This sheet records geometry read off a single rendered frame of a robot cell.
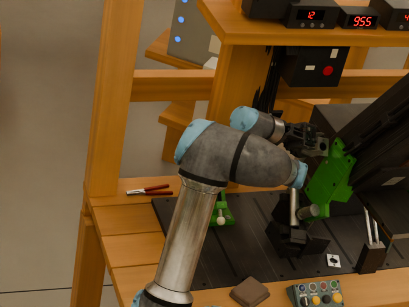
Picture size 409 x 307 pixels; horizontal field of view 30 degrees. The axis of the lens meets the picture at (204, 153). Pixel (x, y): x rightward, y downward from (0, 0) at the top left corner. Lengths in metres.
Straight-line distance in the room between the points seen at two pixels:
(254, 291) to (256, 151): 0.66
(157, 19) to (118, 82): 3.56
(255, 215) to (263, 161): 0.88
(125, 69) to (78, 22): 3.34
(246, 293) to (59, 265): 1.48
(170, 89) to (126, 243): 0.50
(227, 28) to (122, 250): 0.73
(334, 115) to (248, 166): 0.89
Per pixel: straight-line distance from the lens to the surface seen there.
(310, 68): 2.33
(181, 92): 2.45
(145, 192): 2.53
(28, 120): 4.44
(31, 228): 3.70
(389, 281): 2.46
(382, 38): 2.39
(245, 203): 2.57
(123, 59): 2.23
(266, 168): 1.66
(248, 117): 2.05
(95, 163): 2.42
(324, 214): 2.30
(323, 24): 2.30
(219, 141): 1.66
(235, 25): 2.19
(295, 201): 2.38
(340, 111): 2.53
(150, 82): 2.40
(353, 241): 2.56
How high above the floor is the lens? 2.44
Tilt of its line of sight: 34 degrees down
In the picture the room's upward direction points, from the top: 12 degrees clockwise
